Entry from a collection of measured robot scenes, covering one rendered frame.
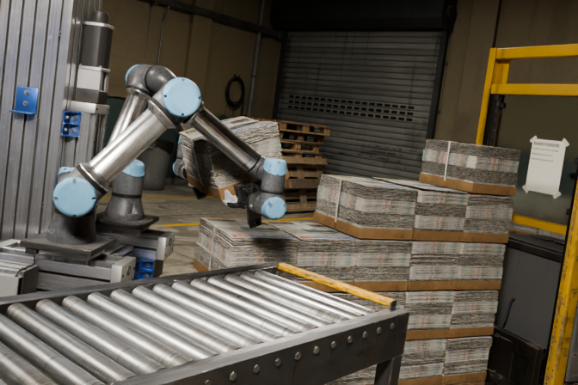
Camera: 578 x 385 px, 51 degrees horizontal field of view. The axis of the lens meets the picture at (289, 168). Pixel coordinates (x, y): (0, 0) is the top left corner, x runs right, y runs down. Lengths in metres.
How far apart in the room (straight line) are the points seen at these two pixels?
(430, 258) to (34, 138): 1.73
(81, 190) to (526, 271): 2.52
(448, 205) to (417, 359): 0.72
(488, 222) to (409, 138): 6.98
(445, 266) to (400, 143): 7.21
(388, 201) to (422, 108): 7.31
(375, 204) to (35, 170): 1.33
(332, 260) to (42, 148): 1.19
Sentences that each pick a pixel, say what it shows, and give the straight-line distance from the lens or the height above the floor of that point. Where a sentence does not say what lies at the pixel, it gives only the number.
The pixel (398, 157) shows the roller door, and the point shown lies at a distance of 10.09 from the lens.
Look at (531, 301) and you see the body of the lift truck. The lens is 3.62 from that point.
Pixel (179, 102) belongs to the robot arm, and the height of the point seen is 1.29.
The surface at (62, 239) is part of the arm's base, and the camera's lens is 2.01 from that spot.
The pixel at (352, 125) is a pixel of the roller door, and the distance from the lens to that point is 10.59.
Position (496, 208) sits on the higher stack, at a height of 1.00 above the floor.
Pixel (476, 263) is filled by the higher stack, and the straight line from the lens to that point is 3.06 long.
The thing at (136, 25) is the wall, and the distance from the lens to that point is 9.89.
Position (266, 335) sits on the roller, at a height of 0.80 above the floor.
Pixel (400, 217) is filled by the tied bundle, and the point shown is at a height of 0.93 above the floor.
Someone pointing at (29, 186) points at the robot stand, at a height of 0.95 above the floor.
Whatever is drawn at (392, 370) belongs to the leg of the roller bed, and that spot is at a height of 0.64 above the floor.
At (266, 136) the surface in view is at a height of 1.21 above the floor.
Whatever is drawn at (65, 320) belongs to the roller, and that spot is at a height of 0.79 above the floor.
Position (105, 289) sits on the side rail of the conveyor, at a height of 0.80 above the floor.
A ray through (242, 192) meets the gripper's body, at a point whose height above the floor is 1.02.
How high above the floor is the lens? 1.27
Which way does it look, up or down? 4 degrees down
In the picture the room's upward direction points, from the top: 8 degrees clockwise
